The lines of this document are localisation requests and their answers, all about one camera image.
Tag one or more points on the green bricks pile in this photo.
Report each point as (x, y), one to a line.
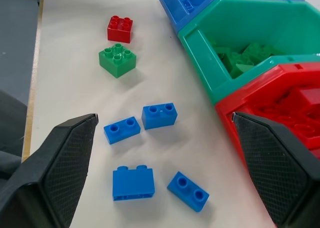
(245, 58)

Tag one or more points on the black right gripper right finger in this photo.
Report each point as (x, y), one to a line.
(275, 168)

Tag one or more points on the tall blue two-stud brick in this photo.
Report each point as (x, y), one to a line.
(132, 184)
(159, 116)

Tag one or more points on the flat blue two-stud brick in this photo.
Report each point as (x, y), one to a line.
(121, 130)
(188, 191)

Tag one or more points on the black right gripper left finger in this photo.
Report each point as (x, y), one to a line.
(50, 173)

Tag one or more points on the red square toy brick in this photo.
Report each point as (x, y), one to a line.
(119, 29)

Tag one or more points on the green plastic storage bin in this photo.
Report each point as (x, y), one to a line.
(240, 38)

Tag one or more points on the green square toy brick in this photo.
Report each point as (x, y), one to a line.
(117, 61)

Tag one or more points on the dark grey fabric object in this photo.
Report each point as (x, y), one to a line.
(11, 128)

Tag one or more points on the blue plastic storage bin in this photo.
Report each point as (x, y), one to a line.
(225, 3)

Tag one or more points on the red plastic storage bin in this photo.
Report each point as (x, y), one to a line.
(295, 88)

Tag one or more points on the red bricks pile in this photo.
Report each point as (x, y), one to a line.
(292, 113)

